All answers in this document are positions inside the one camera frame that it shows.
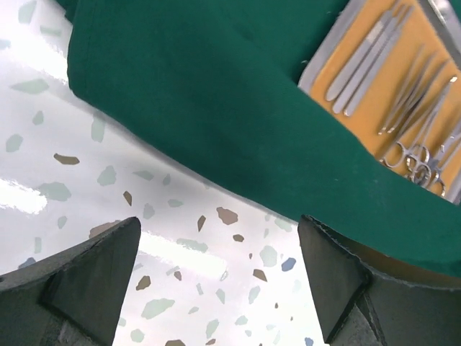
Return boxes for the steel surgical scissors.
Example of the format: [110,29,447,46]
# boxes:
[379,76,457,179]

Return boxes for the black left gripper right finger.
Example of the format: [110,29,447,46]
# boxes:
[298,216,460,346]

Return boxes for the steel scalpel handle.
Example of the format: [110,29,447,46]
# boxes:
[326,1,400,102]
[343,6,413,117]
[325,1,413,117]

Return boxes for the yellow tray liner mat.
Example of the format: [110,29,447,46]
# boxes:
[309,0,461,198]

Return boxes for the steel instrument tray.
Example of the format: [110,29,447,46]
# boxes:
[297,0,461,206]

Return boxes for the dark green surgical cloth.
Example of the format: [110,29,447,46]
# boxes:
[61,0,460,276]

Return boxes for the steel forceps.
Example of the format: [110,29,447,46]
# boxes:
[377,45,449,136]

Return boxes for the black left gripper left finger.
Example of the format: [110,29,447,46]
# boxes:
[1,217,140,345]

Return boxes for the steel hemostat clamp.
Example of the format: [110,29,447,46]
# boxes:
[409,120,460,198]

